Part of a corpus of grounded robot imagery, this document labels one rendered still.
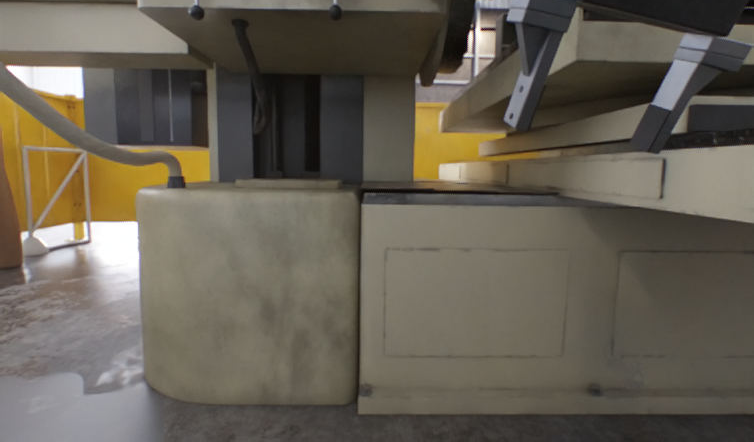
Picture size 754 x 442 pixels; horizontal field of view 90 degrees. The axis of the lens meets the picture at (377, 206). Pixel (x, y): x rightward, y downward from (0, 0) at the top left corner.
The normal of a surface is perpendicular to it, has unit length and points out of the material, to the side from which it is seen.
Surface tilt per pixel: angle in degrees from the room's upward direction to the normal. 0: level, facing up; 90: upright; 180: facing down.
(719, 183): 90
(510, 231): 90
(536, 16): 113
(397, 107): 90
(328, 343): 90
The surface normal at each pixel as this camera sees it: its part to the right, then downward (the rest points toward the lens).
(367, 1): 0.02, 0.10
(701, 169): -1.00, -0.01
